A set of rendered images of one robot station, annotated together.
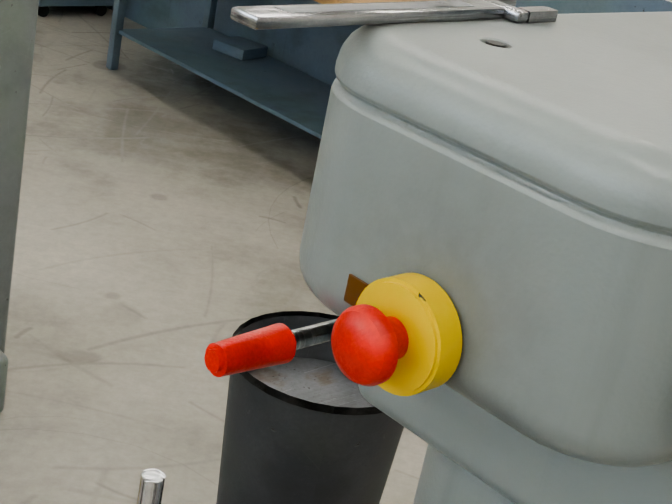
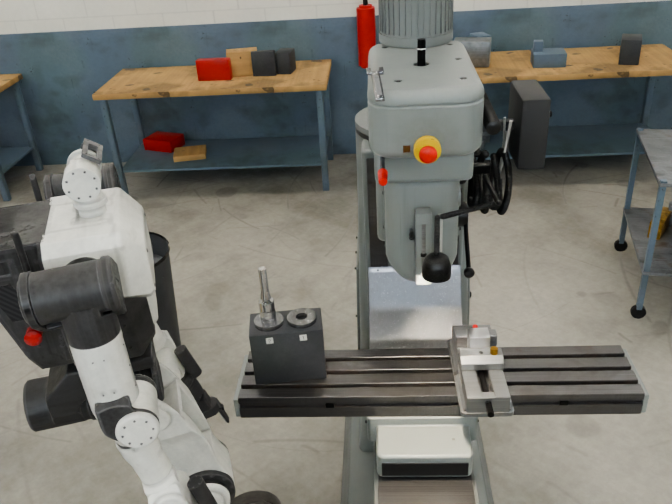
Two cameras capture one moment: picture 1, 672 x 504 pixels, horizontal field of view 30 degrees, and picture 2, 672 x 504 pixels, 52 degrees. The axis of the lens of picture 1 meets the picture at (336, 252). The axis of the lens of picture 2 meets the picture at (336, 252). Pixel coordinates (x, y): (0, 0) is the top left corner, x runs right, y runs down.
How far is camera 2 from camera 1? 1.13 m
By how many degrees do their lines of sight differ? 34
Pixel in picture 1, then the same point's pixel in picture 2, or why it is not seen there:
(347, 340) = (427, 155)
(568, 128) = (449, 90)
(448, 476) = (403, 189)
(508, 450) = (428, 169)
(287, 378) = not seen: hidden behind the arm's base
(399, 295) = (426, 141)
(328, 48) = not seen: outside the picture
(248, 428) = not seen: hidden behind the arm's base
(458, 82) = (418, 92)
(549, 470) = (441, 168)
